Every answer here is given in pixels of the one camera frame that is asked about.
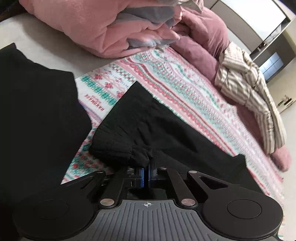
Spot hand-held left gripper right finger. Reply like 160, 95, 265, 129
149, 161, 232, 207

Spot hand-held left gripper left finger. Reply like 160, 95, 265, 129
60, 166, 145, 207

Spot black pants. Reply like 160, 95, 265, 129
0, 43, 264, 241

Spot patterned pink green bed sheet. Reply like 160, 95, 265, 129
60, 47, 285, 205

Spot beige striped shirt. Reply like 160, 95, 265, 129
214, 42, 287, 155

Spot mauve duvet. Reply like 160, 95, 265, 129
171, 5, 292, 172

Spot pink and grey fleece blanket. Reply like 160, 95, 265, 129
18, 0, 184, 59

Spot beige cabinet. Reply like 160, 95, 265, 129
249, 22, 296, 114

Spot white mattress cover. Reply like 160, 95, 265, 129
0, 11, 117, 78

